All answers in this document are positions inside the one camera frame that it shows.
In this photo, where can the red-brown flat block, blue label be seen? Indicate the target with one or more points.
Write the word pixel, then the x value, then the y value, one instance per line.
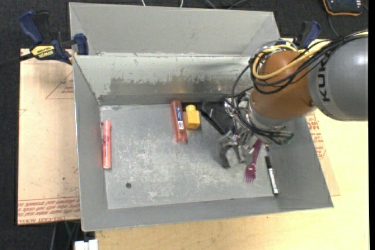
pixel 178 123

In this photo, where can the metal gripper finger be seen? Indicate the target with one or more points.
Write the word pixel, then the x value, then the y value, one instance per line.
pixel 225 156
pixel 240 153

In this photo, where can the black angular object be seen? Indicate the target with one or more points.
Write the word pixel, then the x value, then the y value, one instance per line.
pixel 216 117

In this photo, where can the black and white marker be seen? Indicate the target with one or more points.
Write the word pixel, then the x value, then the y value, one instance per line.
pixel 272 178

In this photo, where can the grey metal bin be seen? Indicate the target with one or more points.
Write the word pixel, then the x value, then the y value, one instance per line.
pixel 164 161

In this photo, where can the purple plastic fork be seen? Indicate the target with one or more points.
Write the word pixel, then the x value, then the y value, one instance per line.
pixel 251 169

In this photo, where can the brown cardboard board, red print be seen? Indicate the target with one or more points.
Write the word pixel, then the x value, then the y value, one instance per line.
pixel 44 140

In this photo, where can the yellow plastic block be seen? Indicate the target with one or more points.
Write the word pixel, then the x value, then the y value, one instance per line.
pixel 192 118

